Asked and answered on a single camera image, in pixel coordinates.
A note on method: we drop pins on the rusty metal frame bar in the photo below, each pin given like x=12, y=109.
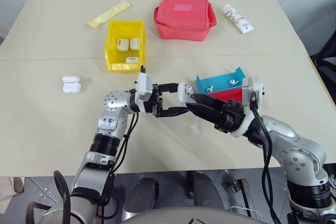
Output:
x=244, y=192

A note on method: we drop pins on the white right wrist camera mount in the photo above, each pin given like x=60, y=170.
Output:
x=253, y=90

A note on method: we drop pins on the closed white earbud case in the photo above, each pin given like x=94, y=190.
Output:
x=122, y=45
x=131, y=60
x=135, y=43

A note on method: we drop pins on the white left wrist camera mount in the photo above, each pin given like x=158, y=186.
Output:
x=143, y=90

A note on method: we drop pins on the white earbud case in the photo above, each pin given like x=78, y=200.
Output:
x=181, y=93
x=71, y=85
x=135, y=43
x=131, y=60
x=122, y=45

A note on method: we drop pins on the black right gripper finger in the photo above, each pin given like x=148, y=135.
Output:
x=207, y=113
x=208, y=101

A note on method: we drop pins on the black chair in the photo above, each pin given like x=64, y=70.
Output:
x=326, y=53

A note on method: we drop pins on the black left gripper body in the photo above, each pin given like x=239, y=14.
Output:
x=157, y=103

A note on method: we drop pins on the red plastic tray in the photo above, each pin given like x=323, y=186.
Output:
x=228, y=96

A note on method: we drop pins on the yellow plastic bin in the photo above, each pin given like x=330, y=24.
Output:
x=111, y=58

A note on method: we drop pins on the grey robot torso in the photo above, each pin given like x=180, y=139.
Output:
x=162, y=216

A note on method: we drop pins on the yellow plastic packet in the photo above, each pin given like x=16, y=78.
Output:
x=107, y=15

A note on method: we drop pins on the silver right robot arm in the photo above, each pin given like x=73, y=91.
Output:
x=296, y=153

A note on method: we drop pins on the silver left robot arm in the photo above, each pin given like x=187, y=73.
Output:
x=107, y=129

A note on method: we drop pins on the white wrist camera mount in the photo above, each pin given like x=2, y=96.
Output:
x=143, y=90
x=253, y=90

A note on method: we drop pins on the pink fabric bag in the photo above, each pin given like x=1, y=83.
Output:
x=183, y=16

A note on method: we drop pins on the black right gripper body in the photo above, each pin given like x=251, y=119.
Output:
x=232, y=115

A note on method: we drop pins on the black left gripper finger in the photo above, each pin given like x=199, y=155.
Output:
x=169, y=87
x=173, y=111

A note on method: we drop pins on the teal plastic tray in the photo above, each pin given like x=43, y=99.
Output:
x=220, y=79

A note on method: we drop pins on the white Dove tube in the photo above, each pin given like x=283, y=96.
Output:
x=237, y=19

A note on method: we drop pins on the white earbud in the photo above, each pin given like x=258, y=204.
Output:
x=233, y=81
x=210, y=88

